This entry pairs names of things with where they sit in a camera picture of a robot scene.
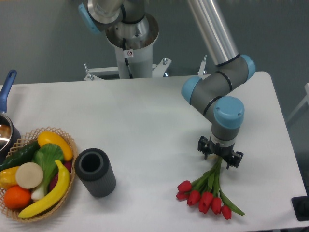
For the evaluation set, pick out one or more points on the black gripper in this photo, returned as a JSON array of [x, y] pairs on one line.
[[208, 147]]

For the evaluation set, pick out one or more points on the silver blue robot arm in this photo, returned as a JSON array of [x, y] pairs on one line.
[[210, 95]]

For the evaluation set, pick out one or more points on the red tulip bouquet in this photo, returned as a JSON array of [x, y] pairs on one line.
[[207, 193]]

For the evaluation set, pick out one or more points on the black device at edge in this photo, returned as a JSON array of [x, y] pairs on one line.
[[301, 207]]

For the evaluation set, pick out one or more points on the dark grey ribbed vase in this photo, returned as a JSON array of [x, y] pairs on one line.
[[94, 169]]

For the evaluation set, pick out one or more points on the purple red vegetable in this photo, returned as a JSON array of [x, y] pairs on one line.
[[68, 165]]

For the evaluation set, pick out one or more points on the yellow banana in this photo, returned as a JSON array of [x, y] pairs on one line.
[[52, 197]]

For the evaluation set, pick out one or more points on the green bok choy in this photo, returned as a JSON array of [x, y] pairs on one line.
[[45, 157]]

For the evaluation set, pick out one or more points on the yellow squash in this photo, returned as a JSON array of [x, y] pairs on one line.
[[48, 137]]

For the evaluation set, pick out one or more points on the beige round disc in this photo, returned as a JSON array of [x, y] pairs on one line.
[[29, 175]]

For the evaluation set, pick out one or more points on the green cucumber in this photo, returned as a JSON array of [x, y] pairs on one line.
[[21, 156]]

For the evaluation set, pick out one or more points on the woven wicker basket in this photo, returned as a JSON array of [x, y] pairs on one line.
[[23, 141]]

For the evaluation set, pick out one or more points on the orange fruit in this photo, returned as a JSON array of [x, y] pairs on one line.
[[17, 197]]

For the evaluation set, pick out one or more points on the yellow bell pepper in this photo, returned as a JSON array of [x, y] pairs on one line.
[[7, 177]]

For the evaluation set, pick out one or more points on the white frame at right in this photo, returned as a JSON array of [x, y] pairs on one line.
[[300, 109]]

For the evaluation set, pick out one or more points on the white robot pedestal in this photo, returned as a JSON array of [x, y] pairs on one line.
[[133, 46]]

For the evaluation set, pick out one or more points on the blue handled saucepan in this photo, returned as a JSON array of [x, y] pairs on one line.
[[9, 134]]

